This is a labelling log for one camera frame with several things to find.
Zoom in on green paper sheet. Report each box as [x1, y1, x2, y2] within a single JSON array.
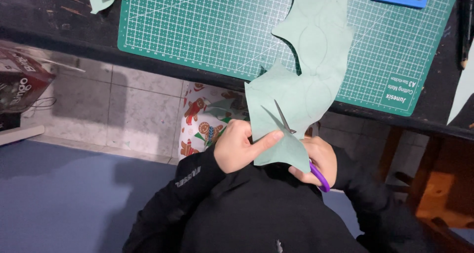
[[244, 0, 355, 174]]

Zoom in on green cutting mat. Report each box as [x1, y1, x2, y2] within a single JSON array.
[[117, 0, 461, 117]]

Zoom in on small green paper offcut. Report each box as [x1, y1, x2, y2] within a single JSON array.
[[203, 98, 248, 120]]

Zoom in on purple handled scissors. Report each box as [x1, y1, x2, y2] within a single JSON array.
[[274, 99, 330, 193]]

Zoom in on black jacket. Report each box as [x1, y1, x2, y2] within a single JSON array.
[[178, 162, 371, 253]]

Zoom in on person's left hand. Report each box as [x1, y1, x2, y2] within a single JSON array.
[[214, 119, 285, 174]]

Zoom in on blue floor mat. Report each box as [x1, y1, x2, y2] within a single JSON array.
[[0, 140, 178, 253]]

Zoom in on dark pencil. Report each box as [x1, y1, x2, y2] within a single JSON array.
[[460, 0, 474, 70]]

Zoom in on gingerbread print pyjama trousers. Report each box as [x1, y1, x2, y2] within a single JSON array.
[[178, 82, 252, 162]]

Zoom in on wooden chair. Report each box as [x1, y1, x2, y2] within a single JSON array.
[[378, 125, 474, 253]]

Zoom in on person's right hand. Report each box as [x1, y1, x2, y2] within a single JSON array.
[[288, 136, 338, 188]]

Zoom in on red plastic bag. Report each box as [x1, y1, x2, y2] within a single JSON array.
[[0, 40, 57, 115]]

